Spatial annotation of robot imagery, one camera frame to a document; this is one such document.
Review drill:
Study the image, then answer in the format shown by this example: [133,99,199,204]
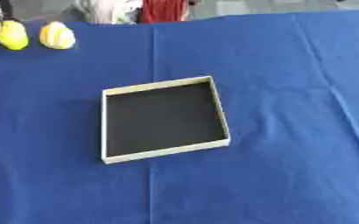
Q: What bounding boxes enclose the tan box with black inside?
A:
[100,75,234,165]

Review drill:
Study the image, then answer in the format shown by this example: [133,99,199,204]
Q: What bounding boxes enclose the yellow-green toy fruit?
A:
[0,19,32,51]

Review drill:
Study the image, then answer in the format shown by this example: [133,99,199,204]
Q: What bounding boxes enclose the yellow and white striped toy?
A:
[37,20,79,50]

